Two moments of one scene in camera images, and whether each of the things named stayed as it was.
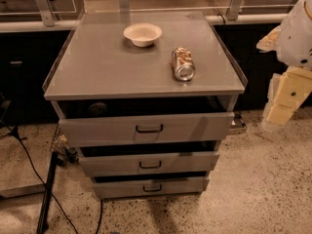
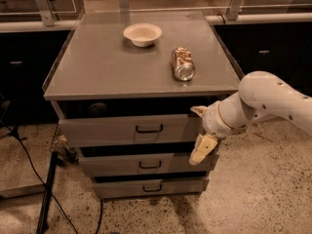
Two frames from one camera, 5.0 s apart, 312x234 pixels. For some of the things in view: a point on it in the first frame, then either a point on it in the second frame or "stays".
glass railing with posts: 58,8 stays
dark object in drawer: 97,109 stays
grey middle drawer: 99,164 stays
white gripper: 294,41 -> 213,122
